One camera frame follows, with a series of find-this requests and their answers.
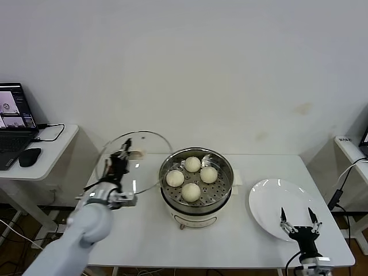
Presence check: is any black open laptop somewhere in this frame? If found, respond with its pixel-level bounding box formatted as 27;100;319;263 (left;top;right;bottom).
0;82;40;170

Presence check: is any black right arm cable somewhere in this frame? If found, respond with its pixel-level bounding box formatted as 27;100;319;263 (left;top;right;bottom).
286;251;302;276

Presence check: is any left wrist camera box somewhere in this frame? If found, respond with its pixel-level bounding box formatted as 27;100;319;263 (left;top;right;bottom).
111;191;137;208

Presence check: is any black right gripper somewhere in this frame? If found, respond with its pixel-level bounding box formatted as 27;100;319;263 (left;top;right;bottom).
279;207;323;258

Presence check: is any black power adapter cable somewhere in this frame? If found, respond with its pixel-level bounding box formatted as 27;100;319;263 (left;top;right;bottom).
327;188;353;239

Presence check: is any round glass pot lid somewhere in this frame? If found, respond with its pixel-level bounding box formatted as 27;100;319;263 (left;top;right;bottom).
96;131;174;197

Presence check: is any black computer mouse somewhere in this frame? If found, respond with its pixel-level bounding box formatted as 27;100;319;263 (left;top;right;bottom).
19;147;43;167

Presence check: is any white floor cable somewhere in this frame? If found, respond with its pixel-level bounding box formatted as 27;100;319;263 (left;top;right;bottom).
0;220;44;250

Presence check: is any stainless steel steamer basket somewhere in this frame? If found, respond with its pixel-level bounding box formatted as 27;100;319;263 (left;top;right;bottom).
151;147;244;206

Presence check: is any white desk cable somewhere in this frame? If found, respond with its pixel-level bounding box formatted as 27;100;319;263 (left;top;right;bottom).
338;159;368;188

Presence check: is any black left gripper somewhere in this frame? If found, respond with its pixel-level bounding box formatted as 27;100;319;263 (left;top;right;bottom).
104;138;133;178

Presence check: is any black laptop on desk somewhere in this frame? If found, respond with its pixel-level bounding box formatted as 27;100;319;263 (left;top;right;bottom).
359;126;368;158

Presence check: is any white round plate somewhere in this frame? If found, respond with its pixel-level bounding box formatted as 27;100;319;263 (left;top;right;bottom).
248;178;321;242

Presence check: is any white side table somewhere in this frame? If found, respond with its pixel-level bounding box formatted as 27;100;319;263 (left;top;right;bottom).
0;124;102;239

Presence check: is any white steamed baozi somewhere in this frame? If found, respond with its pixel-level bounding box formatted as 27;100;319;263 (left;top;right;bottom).
181;182;201;202
200;167;219;184
185;156;202;173
166;170;185;187

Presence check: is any black laptop cable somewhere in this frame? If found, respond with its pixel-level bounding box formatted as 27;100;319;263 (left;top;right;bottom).
31;122;66;142

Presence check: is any white side desk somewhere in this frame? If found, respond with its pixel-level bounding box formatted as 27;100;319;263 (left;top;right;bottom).
335;135;368;241

